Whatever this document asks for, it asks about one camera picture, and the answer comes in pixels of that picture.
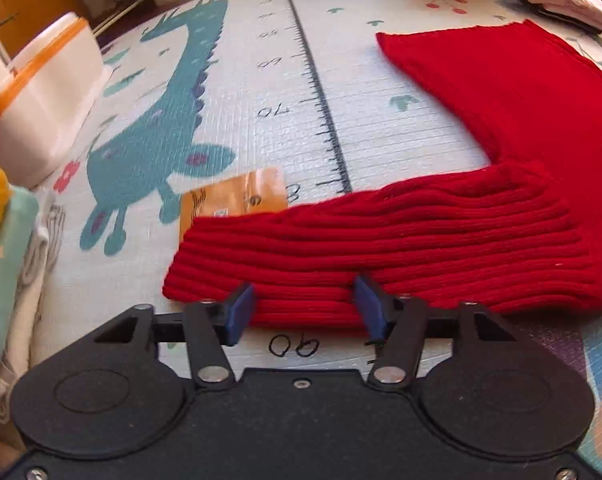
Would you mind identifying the red knit sweater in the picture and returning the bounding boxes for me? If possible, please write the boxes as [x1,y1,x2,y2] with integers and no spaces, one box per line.
[162,21,602,330]

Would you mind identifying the colourful folded clothes stack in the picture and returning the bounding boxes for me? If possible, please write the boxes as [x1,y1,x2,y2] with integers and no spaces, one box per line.
[0,168,66,422]

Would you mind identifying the white orange storage box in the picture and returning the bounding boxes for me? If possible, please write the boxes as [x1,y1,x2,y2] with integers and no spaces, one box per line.
[0,12,112,188]

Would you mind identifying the dark folded garment under pink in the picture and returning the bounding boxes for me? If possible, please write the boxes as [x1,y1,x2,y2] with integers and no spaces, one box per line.
[518,0,602,35]

